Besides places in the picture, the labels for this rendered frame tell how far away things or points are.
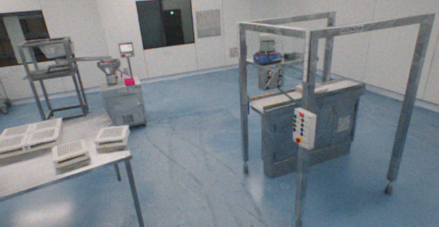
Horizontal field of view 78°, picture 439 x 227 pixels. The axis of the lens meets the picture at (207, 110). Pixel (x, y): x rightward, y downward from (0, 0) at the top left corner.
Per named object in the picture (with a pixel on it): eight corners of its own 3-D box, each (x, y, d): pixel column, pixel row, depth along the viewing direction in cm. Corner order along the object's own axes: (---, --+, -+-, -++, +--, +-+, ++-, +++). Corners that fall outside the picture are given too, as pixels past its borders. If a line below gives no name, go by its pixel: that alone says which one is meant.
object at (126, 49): (125, 80, 462) (118, 43, 438) (125, 79, 471) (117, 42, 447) (138, 78, 468) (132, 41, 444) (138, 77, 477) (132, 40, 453)
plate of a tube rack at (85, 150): (53, 163, 197) (52, 160, 196) (52, 149, 217) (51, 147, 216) (88, 152, 207) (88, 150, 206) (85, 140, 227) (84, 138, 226)
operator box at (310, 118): (307, 150, 190) (310, 116, 180) (292, 140, 205) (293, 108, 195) (314, 148, 192) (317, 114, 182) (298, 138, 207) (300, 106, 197)
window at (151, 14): (143, 49, 692) (135, 1, 647) (143, 49, 693) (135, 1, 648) (195, 42, 730) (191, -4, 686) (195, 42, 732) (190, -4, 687)
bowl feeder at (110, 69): (101, 88, 432) (96, 64, 417) (101, 82, 463) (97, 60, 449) (132, 82, 445) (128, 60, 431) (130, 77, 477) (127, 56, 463)
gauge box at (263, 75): (263, 90, 253) (263, 70, 245) (258, 88, 262) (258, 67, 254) (283, 86, 259) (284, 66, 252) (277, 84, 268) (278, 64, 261)
